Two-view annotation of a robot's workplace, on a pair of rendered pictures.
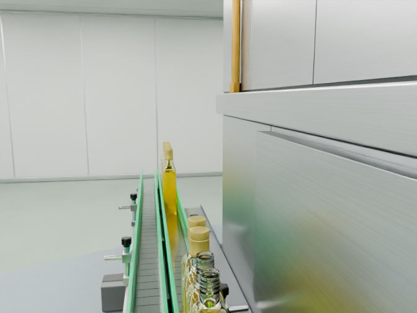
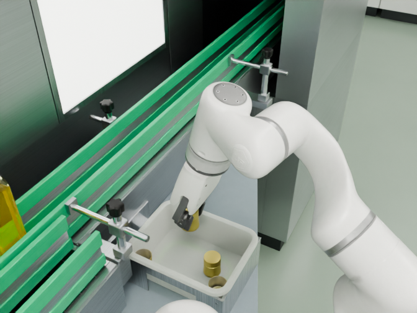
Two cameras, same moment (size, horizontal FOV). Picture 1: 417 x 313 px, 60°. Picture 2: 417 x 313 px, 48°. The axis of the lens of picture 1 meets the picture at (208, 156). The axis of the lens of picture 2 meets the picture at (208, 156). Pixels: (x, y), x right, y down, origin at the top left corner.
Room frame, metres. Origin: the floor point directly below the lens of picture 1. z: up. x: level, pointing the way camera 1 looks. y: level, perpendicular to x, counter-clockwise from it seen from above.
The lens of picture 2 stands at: (0.67, 0.58, 1.54)
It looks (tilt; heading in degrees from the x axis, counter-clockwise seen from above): 39 degrees down; 218
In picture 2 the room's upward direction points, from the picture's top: straight up
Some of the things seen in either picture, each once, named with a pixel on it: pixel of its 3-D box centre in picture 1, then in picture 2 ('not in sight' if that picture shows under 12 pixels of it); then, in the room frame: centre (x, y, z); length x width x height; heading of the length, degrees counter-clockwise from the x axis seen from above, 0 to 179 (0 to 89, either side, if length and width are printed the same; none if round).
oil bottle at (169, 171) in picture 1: (169, 181); not in sight; (1.56, 0.17, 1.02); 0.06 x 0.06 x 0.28; 9
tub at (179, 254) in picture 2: not in sight; (192, 256); (0.21, 0.18, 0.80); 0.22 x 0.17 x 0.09; 99
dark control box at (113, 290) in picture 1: (116, 292); not in sight; (1.03, 0.28, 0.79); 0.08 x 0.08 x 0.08; 9
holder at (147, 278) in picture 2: not in sight; (181, 254); (0.22, 0.15, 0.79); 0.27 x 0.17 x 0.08; 99
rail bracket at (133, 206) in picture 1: (128, 210); not in sight; (1.38, 0.32, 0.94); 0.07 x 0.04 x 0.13; 99
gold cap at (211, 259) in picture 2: not in sight; (211, 263); (0.20, 0.22, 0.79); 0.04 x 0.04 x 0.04
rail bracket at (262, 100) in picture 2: not in sight; (256, 85); (-0.29, 0.00, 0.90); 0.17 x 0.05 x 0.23; 99
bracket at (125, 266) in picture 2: not in sight; (106, 258); (0.35, 0.08, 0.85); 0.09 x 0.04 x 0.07; 99
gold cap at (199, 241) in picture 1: (199, 241); not in sight; (0.59, 0.02, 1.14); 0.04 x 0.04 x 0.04
